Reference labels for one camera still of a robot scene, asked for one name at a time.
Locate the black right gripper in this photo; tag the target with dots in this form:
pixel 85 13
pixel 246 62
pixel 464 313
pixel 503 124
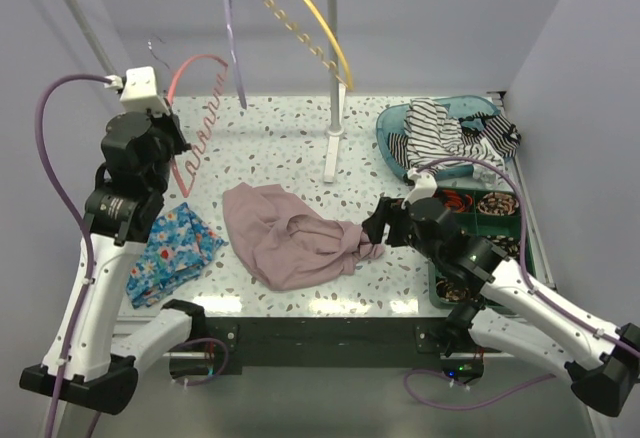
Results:
pixel 374 226

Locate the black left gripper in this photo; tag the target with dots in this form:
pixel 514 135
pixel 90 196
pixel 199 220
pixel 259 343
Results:
pixel 171 122

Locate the pink plastic hanger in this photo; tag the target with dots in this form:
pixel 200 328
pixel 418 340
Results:
pixel 185 174

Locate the pink tank top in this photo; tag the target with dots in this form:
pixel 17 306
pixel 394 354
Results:
pixel 285 244

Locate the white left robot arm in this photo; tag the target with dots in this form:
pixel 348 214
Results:
pixel 85 366

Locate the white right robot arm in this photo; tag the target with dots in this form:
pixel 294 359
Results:
pixel 509 310

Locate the grey white hanger rack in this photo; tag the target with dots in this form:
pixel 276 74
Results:
pixel 337 93

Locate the purple plastic hanger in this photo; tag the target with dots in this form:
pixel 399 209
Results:
pixel 239 85

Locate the yellow plastic hanger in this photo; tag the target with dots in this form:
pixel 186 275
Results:
pixel 319 36

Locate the blue floral cloth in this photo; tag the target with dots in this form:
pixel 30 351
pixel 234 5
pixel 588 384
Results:
pixel 179 247

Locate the black white striped garment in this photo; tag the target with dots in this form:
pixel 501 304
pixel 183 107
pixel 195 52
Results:
pixel 429 134

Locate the teal plastic basket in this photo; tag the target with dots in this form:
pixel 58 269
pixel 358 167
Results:
pixel 390 125

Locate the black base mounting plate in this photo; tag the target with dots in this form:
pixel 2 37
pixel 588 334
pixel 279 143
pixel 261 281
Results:
pixel 358 342

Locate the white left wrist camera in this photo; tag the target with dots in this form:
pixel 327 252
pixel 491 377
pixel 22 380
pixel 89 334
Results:
pixel 141 93

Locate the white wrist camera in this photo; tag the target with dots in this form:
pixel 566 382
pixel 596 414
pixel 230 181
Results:
pixel 141 93
pixel 425 186

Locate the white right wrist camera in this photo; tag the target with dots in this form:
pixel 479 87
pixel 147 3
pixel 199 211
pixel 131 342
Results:
pixel 425 186

